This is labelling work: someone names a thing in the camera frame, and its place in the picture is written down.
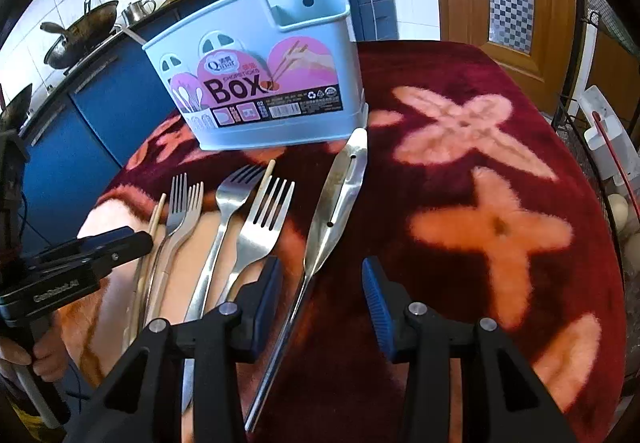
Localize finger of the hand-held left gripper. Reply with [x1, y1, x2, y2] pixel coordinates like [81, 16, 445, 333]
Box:
[75, 229, 146, 250]
[27, 231, 154, 283]

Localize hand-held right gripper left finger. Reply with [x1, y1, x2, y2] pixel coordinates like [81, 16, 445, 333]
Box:
[60, 257, 283, 443]

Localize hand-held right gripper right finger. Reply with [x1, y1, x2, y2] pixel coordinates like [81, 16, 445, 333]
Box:
[361, 257, 591, 443]

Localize large steel fork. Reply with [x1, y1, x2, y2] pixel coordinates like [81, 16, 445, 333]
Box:
[212, 176, 296, 311]
[180, 164, 267, 414]

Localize small steel fork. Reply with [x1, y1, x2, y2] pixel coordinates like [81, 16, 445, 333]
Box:
[135, 173, 189, 324]

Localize stainless steel peeler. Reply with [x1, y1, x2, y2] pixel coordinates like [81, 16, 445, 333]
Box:
[244, 126, 369, 435]

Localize light blue utensil box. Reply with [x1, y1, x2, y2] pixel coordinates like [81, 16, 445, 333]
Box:
[141, 0, 370, 151]

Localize person's left hand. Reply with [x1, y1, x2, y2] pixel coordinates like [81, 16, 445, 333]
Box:
[0, 318, 67, 381]

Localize red patterned blanket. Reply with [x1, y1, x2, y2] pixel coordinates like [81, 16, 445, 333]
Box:
[65, 40, 628, 443]

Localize dark frying pan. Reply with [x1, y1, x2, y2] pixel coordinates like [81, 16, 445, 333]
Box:
[0, 83, 34, 124]

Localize black wok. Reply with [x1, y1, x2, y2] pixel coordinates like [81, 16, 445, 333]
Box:
[40, 0, 121, 71]

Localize steel kettle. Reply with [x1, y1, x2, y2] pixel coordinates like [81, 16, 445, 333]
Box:
[121, 0, 157, 26]

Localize pile of eggs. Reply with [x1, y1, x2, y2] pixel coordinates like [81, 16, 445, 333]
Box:
[607, 193, 640, 284]

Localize white plastic container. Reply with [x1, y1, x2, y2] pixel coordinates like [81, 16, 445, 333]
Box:
[582, 85, 639, 188]

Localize black wire rack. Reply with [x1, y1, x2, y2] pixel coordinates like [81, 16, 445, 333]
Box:
[550, 0, 640, 374]

